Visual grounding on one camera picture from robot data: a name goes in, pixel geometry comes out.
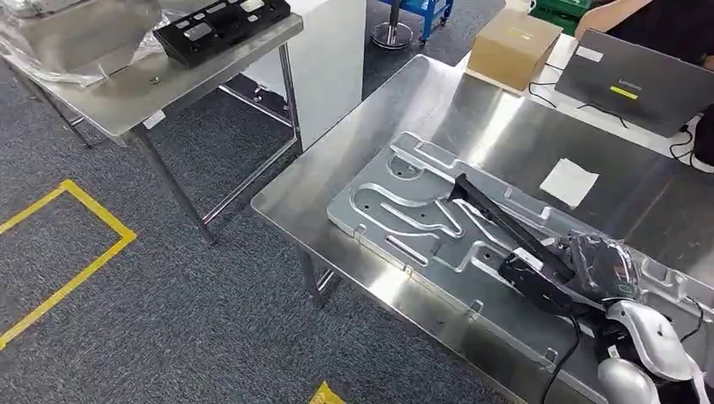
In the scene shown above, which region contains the grey laptop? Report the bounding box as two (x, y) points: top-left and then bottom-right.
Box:
(555, 29), (714, 139)

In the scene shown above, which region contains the cardboard box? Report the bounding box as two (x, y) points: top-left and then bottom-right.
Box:
(466, 8), (564, 93)

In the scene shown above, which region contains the white paper sheet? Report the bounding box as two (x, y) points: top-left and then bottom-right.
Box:
(539, 158), (600, 210)

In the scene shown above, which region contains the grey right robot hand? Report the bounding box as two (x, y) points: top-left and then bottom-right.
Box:
(557, 230), (643, 306)

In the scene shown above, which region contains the stanchion with chrome base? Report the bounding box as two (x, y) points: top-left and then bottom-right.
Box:
(370, 0), (415, 51)

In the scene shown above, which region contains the green plastic crate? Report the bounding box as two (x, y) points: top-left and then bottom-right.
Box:
(530, 0), (593, 35)

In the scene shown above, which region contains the person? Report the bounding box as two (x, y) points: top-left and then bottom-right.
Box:
(574, 0), (714, 71)

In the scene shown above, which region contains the plastic-wrapped metal part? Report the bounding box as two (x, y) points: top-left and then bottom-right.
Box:
(0, 0), (163, 88)

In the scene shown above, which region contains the blue steel shelf rack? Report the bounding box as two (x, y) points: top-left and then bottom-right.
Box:
(379, 0), (454, 45)

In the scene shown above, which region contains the black rounded object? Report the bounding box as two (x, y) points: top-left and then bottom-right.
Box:
(693, 104), (714, 168)

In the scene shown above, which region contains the small steel table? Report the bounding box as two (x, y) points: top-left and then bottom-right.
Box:
(0, 12), (305, 247)

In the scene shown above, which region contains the stamped metal panel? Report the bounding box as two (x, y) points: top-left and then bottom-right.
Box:
(326, 130), (714, 404)

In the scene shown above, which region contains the large steel table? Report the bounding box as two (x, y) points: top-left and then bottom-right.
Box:
(251, 54), (714, 404)

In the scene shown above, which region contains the white cabinet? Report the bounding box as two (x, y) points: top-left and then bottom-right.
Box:
(242, 0), (368, 152)

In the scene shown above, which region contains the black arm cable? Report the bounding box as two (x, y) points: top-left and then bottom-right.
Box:
(538, 315), (584, 404)

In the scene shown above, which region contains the black desk cable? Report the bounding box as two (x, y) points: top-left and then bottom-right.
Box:
(668, 125), (700, 168)
(577, 102), (630, 130)
(526, 62), (566, 109)

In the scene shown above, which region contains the black plastic plate with cutouts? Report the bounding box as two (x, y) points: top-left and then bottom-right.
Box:
(153, 0), (292, 68)
(447, 173), (578, 318)

